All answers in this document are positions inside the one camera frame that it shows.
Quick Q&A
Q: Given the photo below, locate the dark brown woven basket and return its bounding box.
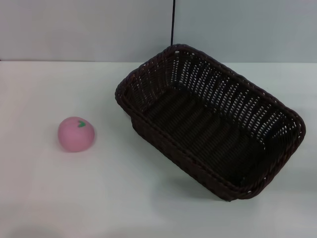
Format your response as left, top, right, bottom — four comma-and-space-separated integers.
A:
114, 44, 307, 202

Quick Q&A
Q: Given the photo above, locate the pink peach toy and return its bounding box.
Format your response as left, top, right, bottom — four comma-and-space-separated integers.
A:
57, 116, 96, 152

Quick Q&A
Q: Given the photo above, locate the black vertical cable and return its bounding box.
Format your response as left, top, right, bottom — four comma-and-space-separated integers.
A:
169, 0, 176, 47

